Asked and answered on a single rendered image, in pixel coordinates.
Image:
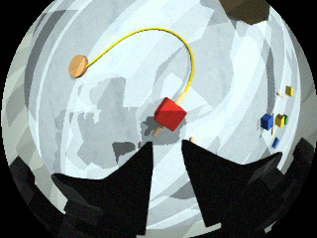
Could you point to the tan round wooden button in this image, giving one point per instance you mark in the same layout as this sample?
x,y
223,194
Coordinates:
x,y
77,67

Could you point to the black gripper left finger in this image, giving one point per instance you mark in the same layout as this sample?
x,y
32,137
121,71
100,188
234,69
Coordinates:
x,y
126,192

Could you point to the red block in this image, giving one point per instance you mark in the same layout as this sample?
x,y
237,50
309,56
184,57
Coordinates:
x,y
169,114

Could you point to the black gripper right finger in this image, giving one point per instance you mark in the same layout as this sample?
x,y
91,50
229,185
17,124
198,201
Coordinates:
x,y
219,183

